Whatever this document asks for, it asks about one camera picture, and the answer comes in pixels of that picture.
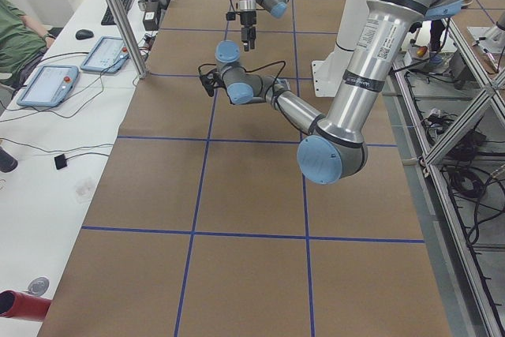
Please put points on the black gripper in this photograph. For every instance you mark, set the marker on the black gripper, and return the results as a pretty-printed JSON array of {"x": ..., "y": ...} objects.
[{"x": 248, "y": 19}]

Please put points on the pink towel grey edge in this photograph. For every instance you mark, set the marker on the pink towel grey edge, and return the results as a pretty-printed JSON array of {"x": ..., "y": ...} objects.
[{"x": 284, "y": 83}]

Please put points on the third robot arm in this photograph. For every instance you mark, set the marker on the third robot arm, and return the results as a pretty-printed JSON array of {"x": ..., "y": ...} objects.
[{"x": 495, "y": 34}]

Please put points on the black power box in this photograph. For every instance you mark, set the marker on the black power box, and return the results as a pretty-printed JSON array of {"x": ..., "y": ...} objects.
[{"x": 151, "y": 17}]

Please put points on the far teach pendant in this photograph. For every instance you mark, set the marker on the far teach pendant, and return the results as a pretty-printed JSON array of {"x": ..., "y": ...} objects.
[{"x": 107, "y": 56}]

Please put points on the teach pendant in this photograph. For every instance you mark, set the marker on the teach pendant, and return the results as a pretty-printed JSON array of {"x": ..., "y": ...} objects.
[
  {"x": 107, "y": 56},
  {"x": 49, "y": 86}
]

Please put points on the black computer mouse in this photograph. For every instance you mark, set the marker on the black computer mouse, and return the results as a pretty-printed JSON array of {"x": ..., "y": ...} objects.
[{"x": 83, "y": 34}]

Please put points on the near teach pendant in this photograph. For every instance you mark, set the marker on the near teach pendant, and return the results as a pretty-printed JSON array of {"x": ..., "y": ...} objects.
[{"x": 49, "y": 86}]

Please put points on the person in green shirt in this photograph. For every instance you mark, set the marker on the person in green shirt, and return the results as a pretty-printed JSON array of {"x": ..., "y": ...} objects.
[{"x": 24, "y": 42}]

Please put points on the small black square device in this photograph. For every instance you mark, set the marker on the small black square device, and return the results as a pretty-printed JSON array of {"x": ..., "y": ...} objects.
[{"x": 60, "y": 161}]

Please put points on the round metal grommet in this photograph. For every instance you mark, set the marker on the round metal grommet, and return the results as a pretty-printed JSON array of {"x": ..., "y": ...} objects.
[{"x": 38, "y": 286}]

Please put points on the red cylinder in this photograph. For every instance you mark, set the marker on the red cylinder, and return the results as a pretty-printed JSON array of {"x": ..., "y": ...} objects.
[{"x": 22, "y": 306}]

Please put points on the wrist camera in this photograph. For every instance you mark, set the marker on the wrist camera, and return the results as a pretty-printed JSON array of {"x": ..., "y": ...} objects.
[
  {"x": 232, "y": 16},
  {"x": 209, "y": 81}
]

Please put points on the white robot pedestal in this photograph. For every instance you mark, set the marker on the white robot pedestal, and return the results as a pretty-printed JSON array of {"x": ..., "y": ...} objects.
[{"x": 327, "y": 74}]

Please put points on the aluminium frame post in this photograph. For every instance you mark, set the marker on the aluminium frame post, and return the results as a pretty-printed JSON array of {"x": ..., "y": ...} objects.
[{"x": 126, "y": 32}]

